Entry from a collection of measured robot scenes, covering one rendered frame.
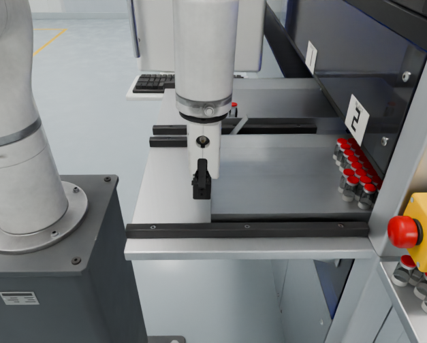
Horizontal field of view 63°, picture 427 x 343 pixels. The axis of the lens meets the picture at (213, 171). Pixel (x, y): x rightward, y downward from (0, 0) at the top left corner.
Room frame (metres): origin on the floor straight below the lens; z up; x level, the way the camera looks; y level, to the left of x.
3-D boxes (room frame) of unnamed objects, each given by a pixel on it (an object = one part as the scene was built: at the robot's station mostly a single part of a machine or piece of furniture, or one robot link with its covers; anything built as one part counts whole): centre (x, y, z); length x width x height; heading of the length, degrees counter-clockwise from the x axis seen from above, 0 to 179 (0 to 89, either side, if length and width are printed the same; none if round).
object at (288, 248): (0.73, -0.09, 0.87); 0.70 x 0.48 x 0.02; 1
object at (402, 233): (0.31, -0.24, 0.99); 0.04 x 0.04 x 0.04; 1
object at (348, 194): (0.50, -0.25, 0.90); 0.02 x 0.02 x 0.05
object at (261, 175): (0.56, -0.16, 0.90); 0.34 x 0.26 x 0.04; 91
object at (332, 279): (1.42, -0.25, 0.73); 1.98 x 0.01 x 0.25; 1
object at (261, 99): (0.90, -0.16, 0.90); 0.34 x 0.26 x 0.04; 91
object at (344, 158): (0.56, -0.28, 0.90); 0.18 x 0.02 x 0.05; 1
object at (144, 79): (1.23, 0.08, 0.82); 0.40 x 0.14 x 0.02; 89
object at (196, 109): (0.48, 0.01, 1.09); 0.09 x 0.08 x 0.03; 1
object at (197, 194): (0.47, 0.02, 0.93); 0.03 x 0.03 x 0.07; 1
